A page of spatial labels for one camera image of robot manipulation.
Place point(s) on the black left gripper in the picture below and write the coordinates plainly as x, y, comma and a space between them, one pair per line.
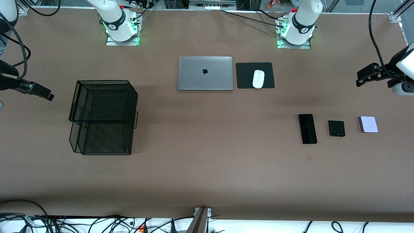
390, 70

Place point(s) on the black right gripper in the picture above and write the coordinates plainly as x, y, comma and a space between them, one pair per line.
7, 81

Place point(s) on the lavender flip phone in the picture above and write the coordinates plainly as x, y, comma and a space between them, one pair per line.
368, 124

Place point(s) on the black flip phone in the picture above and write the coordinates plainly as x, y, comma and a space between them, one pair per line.
336, 127

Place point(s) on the long black smartphone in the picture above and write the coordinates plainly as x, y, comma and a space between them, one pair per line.
308, 129

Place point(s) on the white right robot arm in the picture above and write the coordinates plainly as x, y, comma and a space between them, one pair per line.
116, 26

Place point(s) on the black mesh two-tier tray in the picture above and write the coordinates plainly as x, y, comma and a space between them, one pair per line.
124, 139

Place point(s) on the white computer mouse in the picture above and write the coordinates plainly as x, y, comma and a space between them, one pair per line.
258, 79

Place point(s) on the black mouse pad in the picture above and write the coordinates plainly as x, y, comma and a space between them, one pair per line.
245, 76

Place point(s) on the grey closed laptop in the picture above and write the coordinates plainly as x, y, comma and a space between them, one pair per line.
194, 77

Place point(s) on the grey socket strip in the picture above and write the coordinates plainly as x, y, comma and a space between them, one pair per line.
212, 6

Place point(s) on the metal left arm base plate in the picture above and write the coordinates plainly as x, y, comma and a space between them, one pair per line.
305, 47

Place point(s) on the aluminium frame profile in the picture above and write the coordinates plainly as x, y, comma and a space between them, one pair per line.
23, 11
396, 16

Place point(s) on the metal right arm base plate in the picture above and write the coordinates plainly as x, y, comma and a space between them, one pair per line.
111, 43

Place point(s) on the grey metal camera mount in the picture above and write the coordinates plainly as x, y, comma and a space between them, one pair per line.
199, 223

